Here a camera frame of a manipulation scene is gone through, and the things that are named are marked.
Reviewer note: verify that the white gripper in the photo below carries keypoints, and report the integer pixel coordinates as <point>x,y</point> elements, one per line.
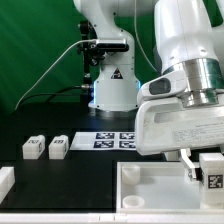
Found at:
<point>164,125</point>

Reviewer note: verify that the white square tabletop tray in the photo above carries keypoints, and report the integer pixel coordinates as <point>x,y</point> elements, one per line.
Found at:
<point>163,187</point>

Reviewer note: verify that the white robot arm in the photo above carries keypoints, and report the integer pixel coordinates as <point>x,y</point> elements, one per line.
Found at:
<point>185,40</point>

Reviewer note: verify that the fiducial marker sheet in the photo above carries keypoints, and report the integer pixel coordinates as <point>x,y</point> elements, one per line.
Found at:
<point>103,141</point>

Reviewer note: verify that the white block left edge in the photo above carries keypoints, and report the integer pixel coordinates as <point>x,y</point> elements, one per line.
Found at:
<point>7,180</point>

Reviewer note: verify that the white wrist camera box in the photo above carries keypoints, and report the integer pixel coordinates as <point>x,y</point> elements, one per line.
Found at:
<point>164,86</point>

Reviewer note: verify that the black camera stand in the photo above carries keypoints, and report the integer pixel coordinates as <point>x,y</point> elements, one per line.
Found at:
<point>91,57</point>

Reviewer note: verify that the white front rail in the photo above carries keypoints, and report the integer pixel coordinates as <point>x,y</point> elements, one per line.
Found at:
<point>109,219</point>

